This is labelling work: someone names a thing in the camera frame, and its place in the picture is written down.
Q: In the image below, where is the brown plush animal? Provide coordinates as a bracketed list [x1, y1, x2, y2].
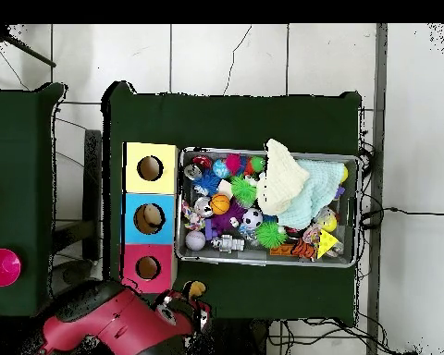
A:
[182, 280, 207, 300]

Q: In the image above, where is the blue spiky ball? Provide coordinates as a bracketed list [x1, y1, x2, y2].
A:
[191, 168, 223, 195]

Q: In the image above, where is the cream waffle cloth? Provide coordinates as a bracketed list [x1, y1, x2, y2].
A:
[256, 138, 311, 216]

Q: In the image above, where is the white baseball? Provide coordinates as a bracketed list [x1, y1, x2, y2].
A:
[184, 230, 207, 251]

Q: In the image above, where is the dark green side tablecloth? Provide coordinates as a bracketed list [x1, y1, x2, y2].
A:
[0, 82, 70, 318]

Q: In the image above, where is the yellow cheese wedge toy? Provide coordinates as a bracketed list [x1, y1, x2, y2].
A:
[315, 227, 339, 260]

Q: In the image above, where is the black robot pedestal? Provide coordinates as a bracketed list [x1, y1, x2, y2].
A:
[210, 318, 271, 355]

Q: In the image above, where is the multicolour spiky caterpillar toy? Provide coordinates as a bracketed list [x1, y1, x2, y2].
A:
[223, 153, 266, 178]

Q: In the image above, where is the orange basketball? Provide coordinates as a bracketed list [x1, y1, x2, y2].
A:
[209, 193, 231, 215]

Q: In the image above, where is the silver mesh bin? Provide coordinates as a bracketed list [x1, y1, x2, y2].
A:
[176, 146, 363, 268]

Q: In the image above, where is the light blue waffle cloth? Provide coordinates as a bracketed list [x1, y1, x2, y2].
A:
[275, 158, 346, 231]

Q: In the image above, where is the pink bowl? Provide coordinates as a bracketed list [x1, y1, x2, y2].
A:
[0, 248, 22, 288]

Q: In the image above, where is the green spiky monster with eyes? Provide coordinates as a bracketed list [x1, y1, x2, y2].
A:
[229, 174, 258, 207]

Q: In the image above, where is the black floor cable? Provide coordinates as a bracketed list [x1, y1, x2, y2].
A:
[360, 206, 444, 230]

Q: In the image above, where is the wooden box with three holes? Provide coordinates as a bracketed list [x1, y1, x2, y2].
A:
[119, 141, 179, 295]

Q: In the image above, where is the black upright panel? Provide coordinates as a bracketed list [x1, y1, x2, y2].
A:
[82, 129, 103, 262]

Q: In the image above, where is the grey round base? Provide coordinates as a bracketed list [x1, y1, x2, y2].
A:
[51, 258, 95, 287]

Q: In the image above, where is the small soccer ball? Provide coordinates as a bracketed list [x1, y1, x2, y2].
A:
[240, 207, 264, 229]

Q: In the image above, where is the black tripod leg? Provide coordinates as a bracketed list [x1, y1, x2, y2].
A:
[0, 25, 56, 68]

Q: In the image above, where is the silver robot toy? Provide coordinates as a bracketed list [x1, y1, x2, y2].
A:
[210, 234, 246, 254]

